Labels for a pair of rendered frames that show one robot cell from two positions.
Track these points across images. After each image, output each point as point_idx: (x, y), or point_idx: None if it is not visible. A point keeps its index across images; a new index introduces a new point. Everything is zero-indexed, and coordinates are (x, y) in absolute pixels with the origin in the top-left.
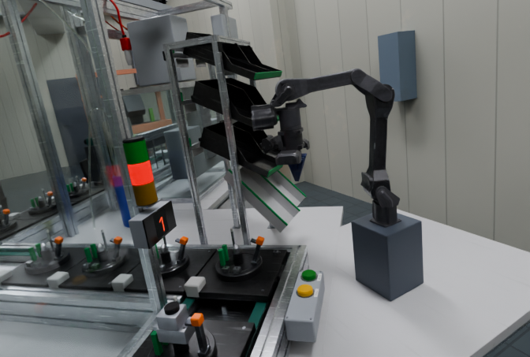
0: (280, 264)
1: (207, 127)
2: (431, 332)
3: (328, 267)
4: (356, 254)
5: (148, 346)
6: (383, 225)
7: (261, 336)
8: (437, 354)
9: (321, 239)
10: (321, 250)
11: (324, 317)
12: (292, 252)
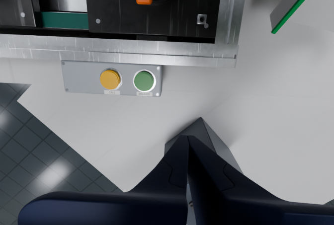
0: (167, 35)
1: None
2: (129, 165)
3: (229, 86)
4: (202, 136)
5: None
6: (191, 202)
7: (26, 39)
8: (108, 164)
9: (311, 72)
10: (277, 74)
11: None
12: (211, 48)
